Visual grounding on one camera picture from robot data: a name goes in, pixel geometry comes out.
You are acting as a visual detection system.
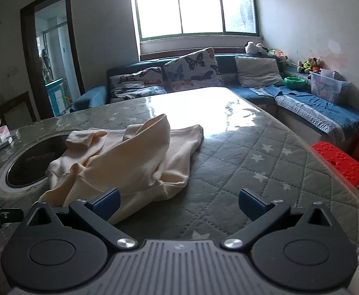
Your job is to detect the dark wooden side cabinet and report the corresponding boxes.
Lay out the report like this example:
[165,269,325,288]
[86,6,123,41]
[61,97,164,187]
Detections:
[0,91,37,130]

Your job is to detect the dark wooden door frame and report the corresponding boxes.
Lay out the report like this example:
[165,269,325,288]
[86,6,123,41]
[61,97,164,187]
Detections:
[20,0,85,119]

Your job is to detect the green plastic bowl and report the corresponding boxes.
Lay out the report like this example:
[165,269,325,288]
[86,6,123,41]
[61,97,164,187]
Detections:
[284,77,307,90]

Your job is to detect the blue white cabinet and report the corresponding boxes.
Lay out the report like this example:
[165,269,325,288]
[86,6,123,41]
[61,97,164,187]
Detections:
[45,79,67,117]

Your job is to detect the white black plush toy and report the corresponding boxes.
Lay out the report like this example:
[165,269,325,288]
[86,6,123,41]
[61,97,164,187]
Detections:
[245,41,269,55]

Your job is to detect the blue corner sofa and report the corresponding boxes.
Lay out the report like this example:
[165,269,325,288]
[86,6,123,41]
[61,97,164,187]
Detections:
[70,54,359,143]

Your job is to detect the orange green plush toy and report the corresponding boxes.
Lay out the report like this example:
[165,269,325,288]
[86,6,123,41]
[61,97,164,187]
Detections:
[268,49,288,61]

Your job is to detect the grey quilted star table cover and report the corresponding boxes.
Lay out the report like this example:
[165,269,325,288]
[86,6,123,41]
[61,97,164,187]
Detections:
[0,87,359,256]

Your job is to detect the green framed window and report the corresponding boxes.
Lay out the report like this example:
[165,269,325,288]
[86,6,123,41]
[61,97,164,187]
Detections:
[135,0,259,41]

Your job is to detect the large butterfly print cushion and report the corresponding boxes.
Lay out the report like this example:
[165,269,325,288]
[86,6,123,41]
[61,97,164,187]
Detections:
[163,47,223,92]

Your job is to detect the grey plain cushion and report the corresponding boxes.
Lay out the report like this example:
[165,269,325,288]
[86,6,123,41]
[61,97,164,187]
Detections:
[235,57,283,88]

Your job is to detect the clear plastic storage box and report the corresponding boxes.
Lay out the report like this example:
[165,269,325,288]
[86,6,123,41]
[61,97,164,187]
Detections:
[310,69,351,104]

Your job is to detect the round black induction cooktop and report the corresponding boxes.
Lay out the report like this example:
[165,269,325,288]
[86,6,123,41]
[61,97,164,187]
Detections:
[0,129,71,200]

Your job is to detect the green brown plush toys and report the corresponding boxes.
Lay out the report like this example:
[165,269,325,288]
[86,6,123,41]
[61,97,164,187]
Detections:
[297,57,322,74]

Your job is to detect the small butterfly print cushion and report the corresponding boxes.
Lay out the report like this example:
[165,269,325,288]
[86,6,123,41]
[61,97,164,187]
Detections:
[109,67,167,103]

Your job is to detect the cream hooded sweatshirt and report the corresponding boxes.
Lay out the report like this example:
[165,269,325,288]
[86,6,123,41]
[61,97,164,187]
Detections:
[39,114,203,224]

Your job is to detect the red plastic stool top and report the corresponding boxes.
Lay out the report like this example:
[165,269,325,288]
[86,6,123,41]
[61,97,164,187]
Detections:
[312,141,359,189]

